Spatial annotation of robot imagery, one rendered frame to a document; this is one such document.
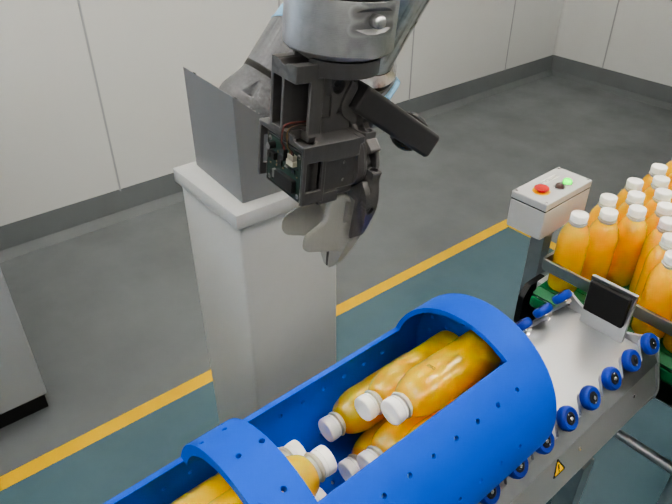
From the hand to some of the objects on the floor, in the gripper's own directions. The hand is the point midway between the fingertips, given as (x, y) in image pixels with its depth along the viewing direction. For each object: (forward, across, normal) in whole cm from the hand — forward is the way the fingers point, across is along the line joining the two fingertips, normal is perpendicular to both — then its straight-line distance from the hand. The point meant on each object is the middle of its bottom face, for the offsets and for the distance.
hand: (336, 252), depth 62 cm
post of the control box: (+140, -33, +107) cm, 179 cm away
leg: (+141, +5, +82) cm, 163 cm away
